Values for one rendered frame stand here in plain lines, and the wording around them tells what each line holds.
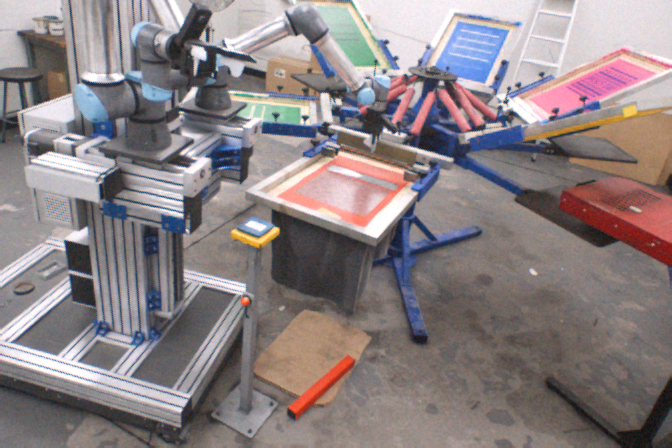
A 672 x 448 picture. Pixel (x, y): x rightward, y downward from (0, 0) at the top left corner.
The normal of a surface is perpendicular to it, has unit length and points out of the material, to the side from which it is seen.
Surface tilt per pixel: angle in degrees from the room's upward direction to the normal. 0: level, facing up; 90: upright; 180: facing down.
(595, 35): 90
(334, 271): 91
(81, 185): 90
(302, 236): 92
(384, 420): 0
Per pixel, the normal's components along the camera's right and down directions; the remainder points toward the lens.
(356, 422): 0.12, -0.88
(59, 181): -0.22, 0.41
